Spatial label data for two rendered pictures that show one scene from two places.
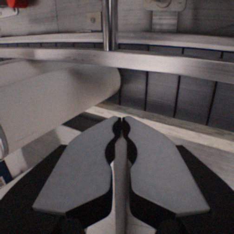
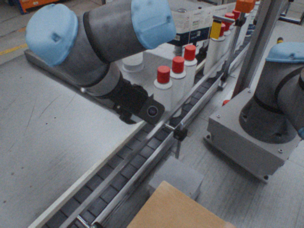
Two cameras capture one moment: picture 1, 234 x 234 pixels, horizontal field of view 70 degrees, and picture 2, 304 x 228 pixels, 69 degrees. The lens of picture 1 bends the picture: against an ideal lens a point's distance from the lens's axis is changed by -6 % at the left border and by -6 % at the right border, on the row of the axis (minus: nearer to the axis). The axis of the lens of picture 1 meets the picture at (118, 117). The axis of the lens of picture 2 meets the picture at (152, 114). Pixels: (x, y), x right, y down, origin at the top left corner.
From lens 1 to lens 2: 0.46 m
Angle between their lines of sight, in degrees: 7
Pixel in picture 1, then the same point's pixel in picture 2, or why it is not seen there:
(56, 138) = (149, 84)
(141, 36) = (167, 140)
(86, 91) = not seen: hidden behind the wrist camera
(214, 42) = (150, 159)
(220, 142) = (120, 142)
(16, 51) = (186, 97)
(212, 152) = (106, 148)
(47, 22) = (205, 113)
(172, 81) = not seen: hidden behind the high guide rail
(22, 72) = (177, 96)
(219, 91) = not seen: hidden behind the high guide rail
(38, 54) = (178, 105)
